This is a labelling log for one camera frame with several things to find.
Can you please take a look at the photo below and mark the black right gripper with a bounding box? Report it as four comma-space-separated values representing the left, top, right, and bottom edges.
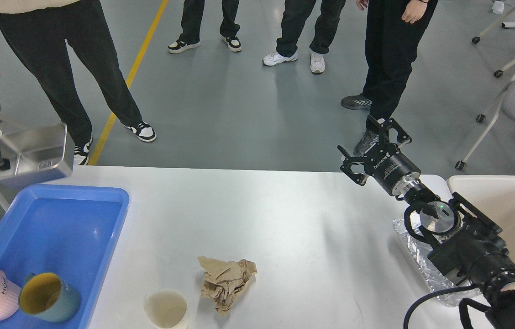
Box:
336, 116, 421, 197

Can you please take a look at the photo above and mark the stainless steel rectangular tray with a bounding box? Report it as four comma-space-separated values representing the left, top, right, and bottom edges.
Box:
0, 123, 74, 189

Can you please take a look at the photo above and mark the blue-green mug yellow inside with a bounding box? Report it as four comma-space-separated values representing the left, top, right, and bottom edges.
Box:
18, 272, 81, 323

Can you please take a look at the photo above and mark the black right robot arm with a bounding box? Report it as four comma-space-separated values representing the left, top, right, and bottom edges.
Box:
337, 119, 515, 329

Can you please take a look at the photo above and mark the blue plastic tray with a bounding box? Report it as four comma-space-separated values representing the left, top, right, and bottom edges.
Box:
0, 185, 130, 329

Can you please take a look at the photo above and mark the person in cream top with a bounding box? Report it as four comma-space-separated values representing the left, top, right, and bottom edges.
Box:
0, 0, 157, 166

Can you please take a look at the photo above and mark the person with grey sneakers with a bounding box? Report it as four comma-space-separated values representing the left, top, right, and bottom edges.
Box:
341, 0, 437, 156

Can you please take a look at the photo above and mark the crushed clear plastic bottle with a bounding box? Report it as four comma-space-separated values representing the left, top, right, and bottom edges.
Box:
392, 217, 482, 308

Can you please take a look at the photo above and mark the person with white sneakers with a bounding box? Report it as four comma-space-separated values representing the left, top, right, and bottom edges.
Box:
262, 0, 347, 74

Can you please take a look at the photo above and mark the crumpled brown paper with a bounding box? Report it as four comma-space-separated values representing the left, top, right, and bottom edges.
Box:
197, 256, 258, 317

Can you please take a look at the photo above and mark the white paper cup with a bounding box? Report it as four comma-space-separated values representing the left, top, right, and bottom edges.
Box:
143, 289, 190, 329

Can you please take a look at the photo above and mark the person with black-white sneakers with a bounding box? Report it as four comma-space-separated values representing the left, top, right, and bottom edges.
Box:
168, 0, 242, 54

